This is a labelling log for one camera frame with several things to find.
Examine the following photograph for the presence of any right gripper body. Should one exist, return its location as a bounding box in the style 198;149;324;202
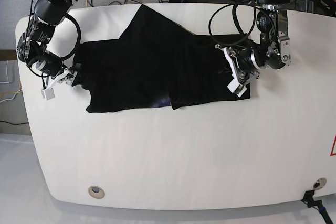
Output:
39;59;68;78

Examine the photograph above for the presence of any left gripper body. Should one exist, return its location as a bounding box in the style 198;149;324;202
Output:
235;49;259;76

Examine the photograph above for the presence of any black T-shirt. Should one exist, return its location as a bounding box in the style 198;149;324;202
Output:
73;5;239;113

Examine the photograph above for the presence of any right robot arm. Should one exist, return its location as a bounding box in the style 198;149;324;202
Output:
16;0;81;82

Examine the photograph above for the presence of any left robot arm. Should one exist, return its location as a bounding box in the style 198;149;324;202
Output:
211;0;290;78

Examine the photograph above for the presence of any red warning triangle sticker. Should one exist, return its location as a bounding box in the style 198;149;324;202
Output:
330;137;336;156

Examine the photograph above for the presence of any table grommet hole left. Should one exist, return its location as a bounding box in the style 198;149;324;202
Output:
88;186;105;199

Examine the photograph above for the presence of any silver table grommet right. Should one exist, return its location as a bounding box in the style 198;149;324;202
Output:
313;178;327;190

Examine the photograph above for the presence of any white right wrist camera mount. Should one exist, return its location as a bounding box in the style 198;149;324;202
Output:
41;68;77;100

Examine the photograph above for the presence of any white cable on floor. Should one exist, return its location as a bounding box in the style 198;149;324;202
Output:
0;60;22;103

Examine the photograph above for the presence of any black clamp with cable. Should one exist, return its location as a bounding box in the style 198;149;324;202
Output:
301;190;333;224

